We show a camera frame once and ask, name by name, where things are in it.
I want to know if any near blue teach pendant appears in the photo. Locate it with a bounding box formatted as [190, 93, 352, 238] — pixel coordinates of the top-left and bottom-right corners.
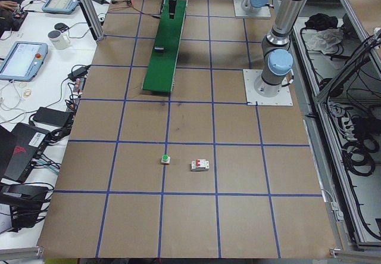
[1, 41, 48, 82]

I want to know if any white mug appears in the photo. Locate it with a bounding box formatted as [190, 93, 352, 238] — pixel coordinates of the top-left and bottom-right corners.
[48, 30, 70, 50]

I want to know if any blue teach pendant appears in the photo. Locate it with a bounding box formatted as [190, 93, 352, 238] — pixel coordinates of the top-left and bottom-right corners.
[42, 0, 79, 14]
[1, 41, 48, 82]

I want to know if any green conveyor belt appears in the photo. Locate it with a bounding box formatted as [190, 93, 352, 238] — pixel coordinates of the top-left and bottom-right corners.
[142, 0, 188, 93]

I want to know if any far blue teach pendant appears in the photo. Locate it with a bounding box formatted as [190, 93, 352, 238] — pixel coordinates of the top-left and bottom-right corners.
[42, 0, 79, 14]

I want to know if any black laptop with red logo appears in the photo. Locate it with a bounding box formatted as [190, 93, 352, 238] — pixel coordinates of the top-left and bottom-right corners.
[1, 123, 50, 183]

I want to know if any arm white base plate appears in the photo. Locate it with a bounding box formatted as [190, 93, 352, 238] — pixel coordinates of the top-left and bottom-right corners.
[233, 0, 271, 20]
[243, 69, 293, 106]

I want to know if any black power adapter brick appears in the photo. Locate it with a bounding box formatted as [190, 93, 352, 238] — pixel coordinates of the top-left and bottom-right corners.
[32, 107, 73, 128]

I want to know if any white red circuit breaker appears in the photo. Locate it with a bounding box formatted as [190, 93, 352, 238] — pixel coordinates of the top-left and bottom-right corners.
[190, 159, 210, 172]

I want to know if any white crumpled cloth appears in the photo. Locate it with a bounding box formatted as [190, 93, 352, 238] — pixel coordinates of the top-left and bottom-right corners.
[306, 29, 343, 54]

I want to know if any red black sensor wire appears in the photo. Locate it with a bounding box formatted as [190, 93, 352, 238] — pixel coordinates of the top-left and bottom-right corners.
[111, 0, 162, 19]

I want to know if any green push button switch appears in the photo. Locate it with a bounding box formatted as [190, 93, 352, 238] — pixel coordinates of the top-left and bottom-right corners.
[161, 154, 170, 165]

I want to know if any aluminium frame post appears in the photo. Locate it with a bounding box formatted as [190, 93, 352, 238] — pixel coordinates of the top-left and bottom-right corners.
[78, 0, 104, 41]

